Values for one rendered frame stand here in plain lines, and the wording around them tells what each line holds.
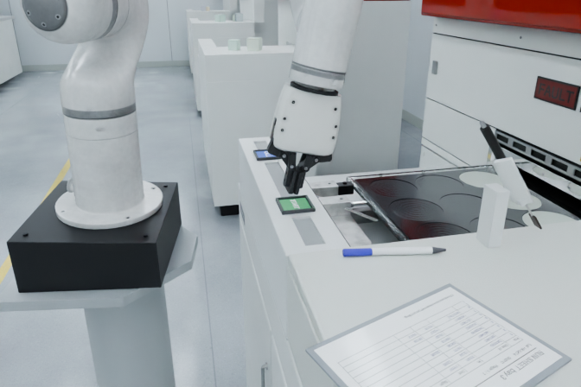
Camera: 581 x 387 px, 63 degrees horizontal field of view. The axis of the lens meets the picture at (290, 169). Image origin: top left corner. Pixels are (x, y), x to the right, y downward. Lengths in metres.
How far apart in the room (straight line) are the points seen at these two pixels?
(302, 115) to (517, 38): 0.65
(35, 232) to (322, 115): 0.51
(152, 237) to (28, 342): 1.45
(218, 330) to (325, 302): 1.51
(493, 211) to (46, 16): 0.67
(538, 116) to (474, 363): 0.75
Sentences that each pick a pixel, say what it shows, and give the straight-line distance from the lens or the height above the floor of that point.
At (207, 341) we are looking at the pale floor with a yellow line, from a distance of 2.02.
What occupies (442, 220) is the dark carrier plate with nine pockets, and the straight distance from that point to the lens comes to 0.93.
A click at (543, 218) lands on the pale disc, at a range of 1.01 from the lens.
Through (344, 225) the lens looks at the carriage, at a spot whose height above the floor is 0.88.
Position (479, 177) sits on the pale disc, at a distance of 1.16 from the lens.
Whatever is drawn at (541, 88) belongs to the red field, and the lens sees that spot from 1.16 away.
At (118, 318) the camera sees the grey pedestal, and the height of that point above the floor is 0.72.
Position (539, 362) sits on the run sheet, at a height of 0.97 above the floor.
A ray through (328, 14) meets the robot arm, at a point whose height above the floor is 1.27.
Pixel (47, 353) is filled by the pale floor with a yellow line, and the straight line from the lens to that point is 2.15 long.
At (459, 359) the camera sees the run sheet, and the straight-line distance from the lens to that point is 0.52.
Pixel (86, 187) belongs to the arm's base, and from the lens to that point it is 0.90.
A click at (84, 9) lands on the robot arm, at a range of 0.76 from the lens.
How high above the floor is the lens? 1.30
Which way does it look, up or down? 21 degrees down
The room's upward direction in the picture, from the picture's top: straight up
